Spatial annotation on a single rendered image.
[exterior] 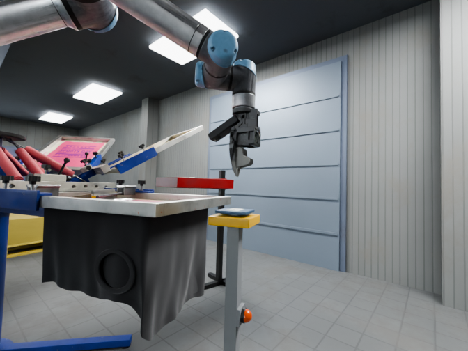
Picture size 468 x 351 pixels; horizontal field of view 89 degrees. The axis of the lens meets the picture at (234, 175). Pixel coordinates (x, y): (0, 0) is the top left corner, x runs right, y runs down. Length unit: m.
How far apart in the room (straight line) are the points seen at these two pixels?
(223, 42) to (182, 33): 0.10
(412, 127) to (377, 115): 0.38
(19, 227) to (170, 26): 4.02
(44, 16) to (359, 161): 3.12
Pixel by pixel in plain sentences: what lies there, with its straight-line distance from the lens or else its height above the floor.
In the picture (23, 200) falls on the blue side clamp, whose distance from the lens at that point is 1.12.
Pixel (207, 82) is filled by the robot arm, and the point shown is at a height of 1.35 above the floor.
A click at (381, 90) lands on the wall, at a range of 3.50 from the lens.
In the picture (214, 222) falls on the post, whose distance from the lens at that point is 0.72.
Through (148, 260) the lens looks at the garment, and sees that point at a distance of 0.85.
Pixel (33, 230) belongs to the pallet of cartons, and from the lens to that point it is 4.52.
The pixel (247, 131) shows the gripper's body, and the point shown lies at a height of 1.21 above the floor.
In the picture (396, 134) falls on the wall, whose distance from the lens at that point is 3.33.
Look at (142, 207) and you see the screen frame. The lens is 0.72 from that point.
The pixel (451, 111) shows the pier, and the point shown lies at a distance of 3.06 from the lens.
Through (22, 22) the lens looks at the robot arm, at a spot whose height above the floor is 1.45.
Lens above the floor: 1.05
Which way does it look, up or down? 2 degrees up
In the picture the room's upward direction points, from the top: 2 degrees clockwise
